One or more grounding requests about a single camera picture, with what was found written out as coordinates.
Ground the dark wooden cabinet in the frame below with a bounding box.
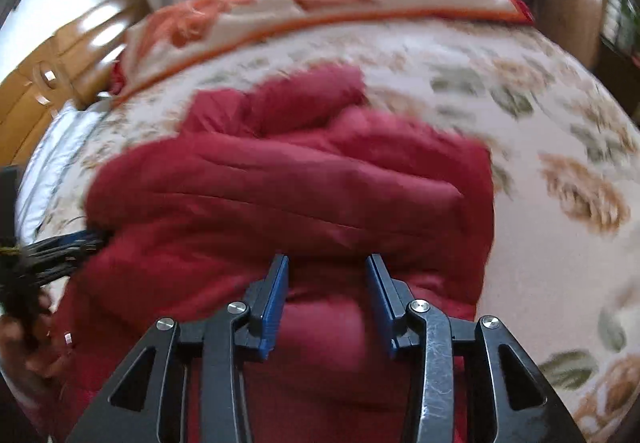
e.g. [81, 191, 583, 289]
[592, 0, 639, 121]

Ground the wooden headboard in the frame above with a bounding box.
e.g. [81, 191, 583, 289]
[0, 0, 151, 166]

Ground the grey striped pillow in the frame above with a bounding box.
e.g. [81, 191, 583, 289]
[14, 99, 110, 245]

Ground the floral cream bed blanket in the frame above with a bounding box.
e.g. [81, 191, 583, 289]
[38, 19, 639, 442]

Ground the orange floral folded blanket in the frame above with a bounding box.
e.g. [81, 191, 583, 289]
[110, 0, 534, 104]

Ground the person left hand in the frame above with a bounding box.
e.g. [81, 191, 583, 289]
[1, 290, 67, 397]

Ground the red quilted jacket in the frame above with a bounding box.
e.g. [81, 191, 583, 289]
[49, 65, 494, 442]

